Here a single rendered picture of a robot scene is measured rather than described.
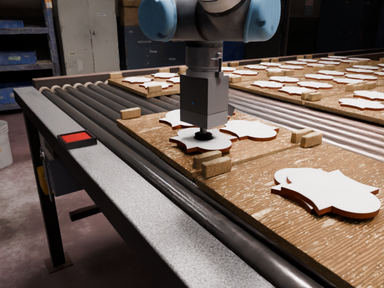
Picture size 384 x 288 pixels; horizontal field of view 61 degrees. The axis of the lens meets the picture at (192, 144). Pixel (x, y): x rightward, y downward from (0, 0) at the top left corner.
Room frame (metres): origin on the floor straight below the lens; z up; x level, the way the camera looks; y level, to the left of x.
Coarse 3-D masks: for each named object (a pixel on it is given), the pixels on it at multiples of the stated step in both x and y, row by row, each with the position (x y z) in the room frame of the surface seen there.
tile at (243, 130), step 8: (240, 120) 0.85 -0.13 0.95; (224, 128) 0.78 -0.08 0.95; (232, 128) 0.78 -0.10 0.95; (240, 128) 0.78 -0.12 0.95; (248, 128) 0.78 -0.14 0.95; (256, 128) 0.78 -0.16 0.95; (264, 128) 0.78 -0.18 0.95; (272, 128) 0.78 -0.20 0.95; (240, 136) 0.72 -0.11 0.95; (248, 136) 0.72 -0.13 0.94; (256, 136) 0.72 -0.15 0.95; (264, 136) 0.72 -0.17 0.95; (272, 136) 0.72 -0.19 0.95
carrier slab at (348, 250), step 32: (256, 160) 0.60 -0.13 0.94; (288, 160) 0.60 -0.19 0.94; (320, 160) 0.60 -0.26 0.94; (352, 160) 0.60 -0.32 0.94; (224, 192) 0.47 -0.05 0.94; (256, 192) 0.47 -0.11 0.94; (256, 224) 0.39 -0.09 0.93; (288, 224) 0.38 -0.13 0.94; (320, 224) 0.38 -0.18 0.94; (352, 224) 0.38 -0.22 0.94; (320, 256) 0.32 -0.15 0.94; (352, 256) 0.32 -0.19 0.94
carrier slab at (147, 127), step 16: (128, 128) 0.81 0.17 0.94; (144, 128) 0.81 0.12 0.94; (160, 128) 0.81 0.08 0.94; (144, 144) 0.72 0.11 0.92; (160, 144) 0.69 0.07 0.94; (176, 144) 0.69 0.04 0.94; (240, 144) 0.69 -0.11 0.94; (256, 144) 0.69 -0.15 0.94; (272, 144) 0.69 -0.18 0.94; (288, 144) 0.69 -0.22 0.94; (176, 160) 0.60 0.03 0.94; (192, 160) 0.60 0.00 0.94; (240, 160) 0.60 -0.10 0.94; (192, 176) 0.54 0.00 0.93
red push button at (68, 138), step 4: (84, 132) 0.80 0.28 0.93; (64, 136) 0.77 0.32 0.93; (68, 136) 0.77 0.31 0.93; (72, 136) 0.77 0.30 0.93; (76, 136) 0.77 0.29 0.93; (80, 136) 0.77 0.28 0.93; (84, 136) 0.77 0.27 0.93; (88, 136) 0.77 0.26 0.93; (68, 140) 0.74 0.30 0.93; (72, 140) 0.74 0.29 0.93; (76, 140) 0.74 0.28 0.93
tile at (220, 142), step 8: (192, 128) 0.75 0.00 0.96; (184, 136) 0.69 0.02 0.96; (192, 136) 0.69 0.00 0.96; (216, 136) 0.69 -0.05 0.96; (224, 136) 0.69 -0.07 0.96; (184, 144) 0.64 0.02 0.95; (192, 144) 0.64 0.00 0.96; (200, 144) 0.64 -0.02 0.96; (208, 144) 0.64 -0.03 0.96; (216, 144) 0.64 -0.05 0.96; (224, 144) 0.64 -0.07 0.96; (224, 152) 0.62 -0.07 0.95
